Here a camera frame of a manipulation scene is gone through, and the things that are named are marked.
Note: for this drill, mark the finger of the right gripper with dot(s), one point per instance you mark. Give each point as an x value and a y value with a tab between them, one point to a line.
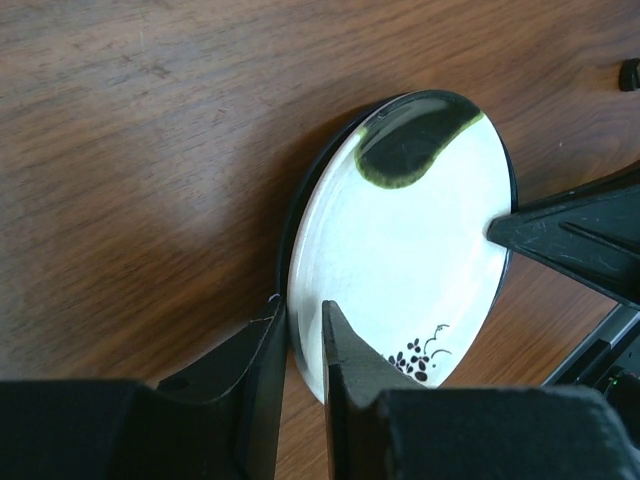
589	234

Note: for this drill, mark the cream plate black brushstroke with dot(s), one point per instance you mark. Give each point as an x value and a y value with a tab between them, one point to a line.
394	232

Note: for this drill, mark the aluminium rail frame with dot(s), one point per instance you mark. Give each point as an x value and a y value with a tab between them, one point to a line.
594	348

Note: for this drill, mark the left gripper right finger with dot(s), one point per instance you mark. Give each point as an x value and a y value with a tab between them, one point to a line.
357	381

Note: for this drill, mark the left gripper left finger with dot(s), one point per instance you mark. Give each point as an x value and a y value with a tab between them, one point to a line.
227	422

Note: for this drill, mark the steel dish rack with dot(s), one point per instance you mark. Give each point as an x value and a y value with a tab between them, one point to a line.
629	75

